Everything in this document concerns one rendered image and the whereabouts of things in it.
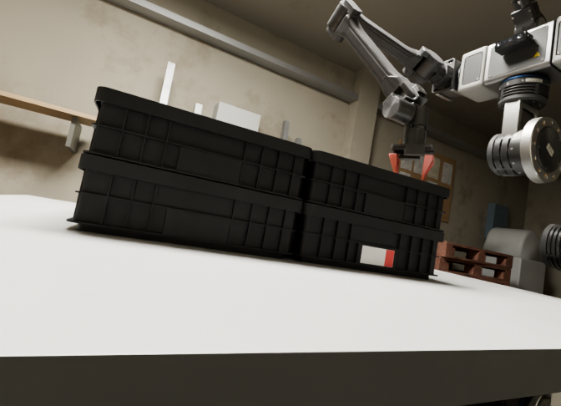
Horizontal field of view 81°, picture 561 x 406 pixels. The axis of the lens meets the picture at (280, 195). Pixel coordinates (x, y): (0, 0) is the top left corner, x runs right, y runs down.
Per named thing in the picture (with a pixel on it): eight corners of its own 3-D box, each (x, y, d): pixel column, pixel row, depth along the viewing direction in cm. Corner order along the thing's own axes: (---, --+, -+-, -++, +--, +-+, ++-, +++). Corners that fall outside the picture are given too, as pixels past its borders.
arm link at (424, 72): (438, 60, 125) (427, 72, 129) (420, 49, 120) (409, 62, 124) (448, 74, 119) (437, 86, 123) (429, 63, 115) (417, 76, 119)
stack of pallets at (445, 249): (437, 312, 442) (447, 246, 451) (507, 337, 364) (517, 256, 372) (365, 308, 385) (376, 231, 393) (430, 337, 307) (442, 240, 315)
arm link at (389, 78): (353, 0, 106) (334, 30, 113) (341, -5, 102) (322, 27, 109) (433, 93, 89) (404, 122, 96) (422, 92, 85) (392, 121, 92)
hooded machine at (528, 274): (496, 317, 504) (506, 230, 516) (540, 330, 452) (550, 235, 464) (469, 315, 474) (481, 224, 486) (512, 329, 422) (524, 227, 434)
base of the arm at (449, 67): (453, 88, 124) (457, 58, 125) (439, 81, 121) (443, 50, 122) (433, 94, 132) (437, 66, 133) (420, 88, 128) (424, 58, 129)
